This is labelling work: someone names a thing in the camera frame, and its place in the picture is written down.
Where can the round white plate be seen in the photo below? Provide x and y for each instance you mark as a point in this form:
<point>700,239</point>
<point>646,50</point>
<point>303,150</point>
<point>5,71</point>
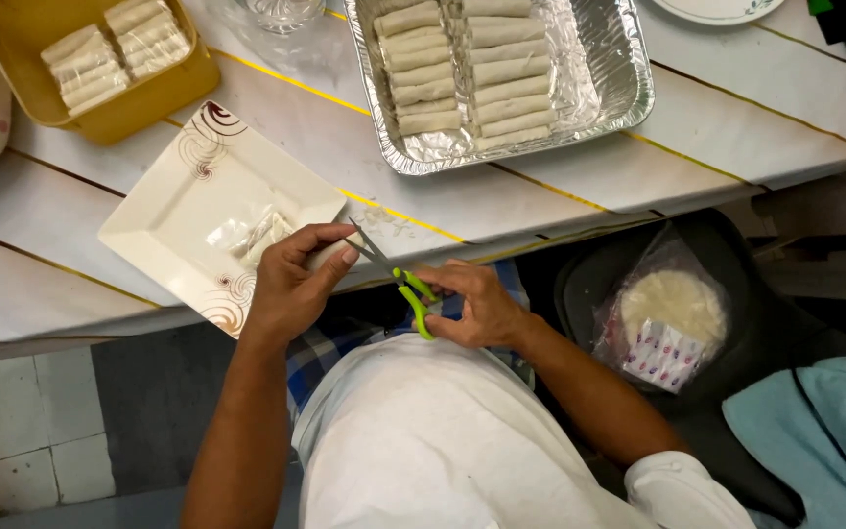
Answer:
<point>717,9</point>

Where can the single pale spring roll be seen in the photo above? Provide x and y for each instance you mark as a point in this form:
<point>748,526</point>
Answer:
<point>329,252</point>

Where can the yellow plastic tray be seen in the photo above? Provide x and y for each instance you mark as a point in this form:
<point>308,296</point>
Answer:
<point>144,103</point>

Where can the aluminium foil tray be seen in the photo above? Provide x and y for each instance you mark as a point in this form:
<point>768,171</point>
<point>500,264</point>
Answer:
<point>614,73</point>

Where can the person's right fingers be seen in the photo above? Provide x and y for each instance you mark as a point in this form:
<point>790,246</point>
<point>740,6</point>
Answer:
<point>446,283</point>

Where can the person's left hand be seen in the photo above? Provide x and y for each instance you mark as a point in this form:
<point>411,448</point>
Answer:
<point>283,290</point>

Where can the person's white shirt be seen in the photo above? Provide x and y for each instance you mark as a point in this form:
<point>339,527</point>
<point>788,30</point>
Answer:
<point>430,441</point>

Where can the light blue cloth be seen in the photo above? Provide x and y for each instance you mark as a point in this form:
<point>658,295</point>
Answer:
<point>819,441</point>

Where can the rows of trimmed spring rolls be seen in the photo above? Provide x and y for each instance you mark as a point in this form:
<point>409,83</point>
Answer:
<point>467,73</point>

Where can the packs of wrapped spring rolls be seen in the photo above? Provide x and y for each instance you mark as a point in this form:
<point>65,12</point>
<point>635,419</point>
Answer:
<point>111,51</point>

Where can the white square swirl-print plate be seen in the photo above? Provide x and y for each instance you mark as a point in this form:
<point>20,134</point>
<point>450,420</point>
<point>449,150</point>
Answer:
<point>195,191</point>

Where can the black chair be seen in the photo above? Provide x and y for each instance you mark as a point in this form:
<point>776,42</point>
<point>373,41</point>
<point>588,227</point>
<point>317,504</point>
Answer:
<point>753,338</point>

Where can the clear glass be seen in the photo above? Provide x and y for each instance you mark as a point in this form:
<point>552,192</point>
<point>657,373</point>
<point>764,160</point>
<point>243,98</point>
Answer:
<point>283,13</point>

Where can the pastry scraps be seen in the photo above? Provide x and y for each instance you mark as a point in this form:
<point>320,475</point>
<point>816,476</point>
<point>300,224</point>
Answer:
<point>386,219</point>

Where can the bag of round wrappers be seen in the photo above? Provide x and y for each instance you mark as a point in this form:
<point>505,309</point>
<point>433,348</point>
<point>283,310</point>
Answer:
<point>665,316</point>

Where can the person's right hand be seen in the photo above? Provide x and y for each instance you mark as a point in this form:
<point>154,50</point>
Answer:
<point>485,312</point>

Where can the clear plastic wrapper with rolls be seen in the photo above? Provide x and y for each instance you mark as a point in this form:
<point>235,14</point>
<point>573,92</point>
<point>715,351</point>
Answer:
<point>254,235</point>

